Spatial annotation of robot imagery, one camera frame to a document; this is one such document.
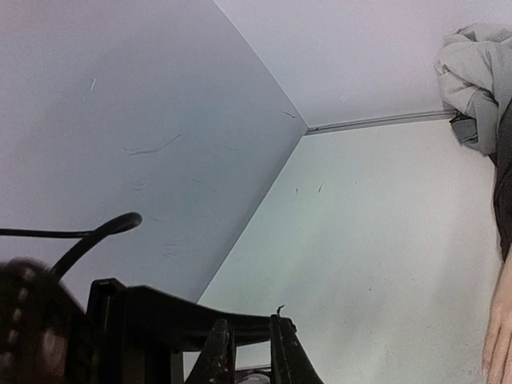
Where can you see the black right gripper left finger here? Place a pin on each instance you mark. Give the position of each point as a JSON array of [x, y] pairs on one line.
[[216, 362]]

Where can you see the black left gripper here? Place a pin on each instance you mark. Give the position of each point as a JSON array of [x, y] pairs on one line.
[[147, 336]]

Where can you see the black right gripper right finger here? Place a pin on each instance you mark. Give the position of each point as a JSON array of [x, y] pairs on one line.
[[289, 361]]

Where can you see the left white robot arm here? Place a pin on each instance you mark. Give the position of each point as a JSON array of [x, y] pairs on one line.
[[46, 337]]

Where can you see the mannequin hand with long nails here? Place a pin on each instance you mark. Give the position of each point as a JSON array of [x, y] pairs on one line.
[[496, 355]]

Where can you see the grey and black jacket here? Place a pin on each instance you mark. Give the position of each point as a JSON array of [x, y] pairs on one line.
[[473, 70]]

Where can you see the aluminium table edge rail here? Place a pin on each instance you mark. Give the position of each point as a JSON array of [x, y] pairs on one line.
[[385, 121]]

